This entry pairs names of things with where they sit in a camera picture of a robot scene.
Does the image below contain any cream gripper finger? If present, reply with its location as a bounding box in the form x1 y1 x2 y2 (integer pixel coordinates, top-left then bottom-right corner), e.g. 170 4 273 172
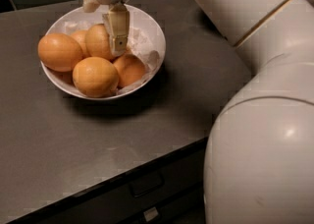
82 0 100 13
102 3 130 57

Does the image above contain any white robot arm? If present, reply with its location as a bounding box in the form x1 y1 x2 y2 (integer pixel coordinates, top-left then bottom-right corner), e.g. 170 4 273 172
195 0 314 224

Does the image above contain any back hidden orange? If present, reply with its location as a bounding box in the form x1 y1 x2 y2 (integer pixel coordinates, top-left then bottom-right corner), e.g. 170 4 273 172
71 29 89 58

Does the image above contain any white paper in orange bowl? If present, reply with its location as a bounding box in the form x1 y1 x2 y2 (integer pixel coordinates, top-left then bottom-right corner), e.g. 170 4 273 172
58 22 166 100

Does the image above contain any white bowl with oranges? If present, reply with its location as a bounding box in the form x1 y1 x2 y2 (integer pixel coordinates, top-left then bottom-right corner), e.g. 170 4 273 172
47 5 166 101

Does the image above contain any black upper drawer front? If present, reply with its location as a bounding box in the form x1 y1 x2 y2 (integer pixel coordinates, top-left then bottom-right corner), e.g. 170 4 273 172
10 139 207 224

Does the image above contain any black drawer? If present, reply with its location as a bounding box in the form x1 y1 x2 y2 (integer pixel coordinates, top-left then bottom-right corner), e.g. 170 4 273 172
119 183 205 224
10 139 207 224

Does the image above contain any black lower drawer front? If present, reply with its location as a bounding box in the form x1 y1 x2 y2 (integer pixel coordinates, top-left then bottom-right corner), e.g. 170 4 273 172
119 183 205 224

